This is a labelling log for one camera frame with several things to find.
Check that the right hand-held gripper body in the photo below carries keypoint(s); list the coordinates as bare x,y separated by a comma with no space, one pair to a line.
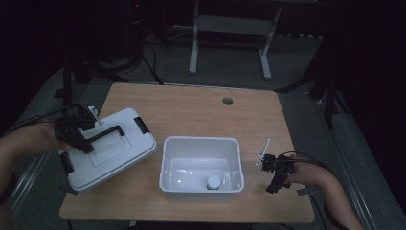
279,166

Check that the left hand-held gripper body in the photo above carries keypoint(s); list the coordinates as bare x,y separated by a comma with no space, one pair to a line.
72,126

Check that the small white-capped bottle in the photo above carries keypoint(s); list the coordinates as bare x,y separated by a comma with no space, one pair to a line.
213,182

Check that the white plastic storage box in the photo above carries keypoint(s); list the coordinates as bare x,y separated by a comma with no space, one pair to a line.
191,172

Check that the person's right hand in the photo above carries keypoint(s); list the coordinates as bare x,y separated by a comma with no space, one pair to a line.
304,174

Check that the person's left hand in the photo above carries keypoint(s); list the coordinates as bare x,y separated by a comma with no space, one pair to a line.
58,142

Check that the grey tape strip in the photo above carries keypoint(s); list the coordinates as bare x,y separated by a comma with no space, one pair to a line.
305,191

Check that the black metal stand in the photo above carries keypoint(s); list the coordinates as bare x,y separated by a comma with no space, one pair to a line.
328,92
67,86

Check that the round grey table grommet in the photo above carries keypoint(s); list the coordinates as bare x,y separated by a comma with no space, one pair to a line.
227,101

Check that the pale power strip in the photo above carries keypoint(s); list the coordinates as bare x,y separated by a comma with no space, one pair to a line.
298,35

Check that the metal floor rail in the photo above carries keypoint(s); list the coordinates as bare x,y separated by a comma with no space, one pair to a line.
28,182
351,172

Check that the white metal stand frame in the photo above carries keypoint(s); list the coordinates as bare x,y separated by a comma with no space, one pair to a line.
234,25

